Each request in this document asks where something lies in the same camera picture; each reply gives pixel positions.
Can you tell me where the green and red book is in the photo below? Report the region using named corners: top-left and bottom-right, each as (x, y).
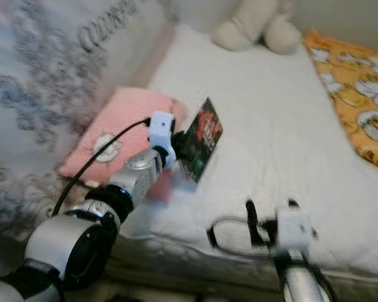
top-left (176, 98), bottom-right (223, 183)

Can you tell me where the pink pillow with round print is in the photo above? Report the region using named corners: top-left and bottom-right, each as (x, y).
top-left (58, 87), bottom-right (186, 202)

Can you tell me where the yellow cartoon egg blanket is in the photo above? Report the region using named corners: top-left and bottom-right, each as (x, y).
top-left (302, 27), bottom-right (378, 172)

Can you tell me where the white mattress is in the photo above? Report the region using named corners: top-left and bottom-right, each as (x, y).
top-left (107, 24), bottom-right (378, 296)

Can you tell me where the beige plush toy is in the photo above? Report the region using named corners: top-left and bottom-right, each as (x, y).
top-left (211, 0), bottom-right (303, 55)

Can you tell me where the grey floral patterned quilt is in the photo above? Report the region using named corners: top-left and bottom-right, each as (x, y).
top-left (0, 0), bottom-right (168, 252)

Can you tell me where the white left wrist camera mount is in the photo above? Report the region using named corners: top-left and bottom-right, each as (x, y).
top-left (147, 111), bottom-right (177, 169)

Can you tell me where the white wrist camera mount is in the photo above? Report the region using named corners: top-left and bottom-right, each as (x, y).
top-left (147, 111), bottom-right (177, 169)
top-left (275, 206), bottom-right (316, 252)

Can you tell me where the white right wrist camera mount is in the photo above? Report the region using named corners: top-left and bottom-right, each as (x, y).
top-left (275, 206), bottom-right (316, 252)

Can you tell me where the black wire loop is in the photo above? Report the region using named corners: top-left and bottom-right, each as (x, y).
top-left (207, 216), bottom-right (275, 260)

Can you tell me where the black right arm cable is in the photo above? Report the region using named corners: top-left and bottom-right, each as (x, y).
top-left (306, 259), bottom-right (338, 302)

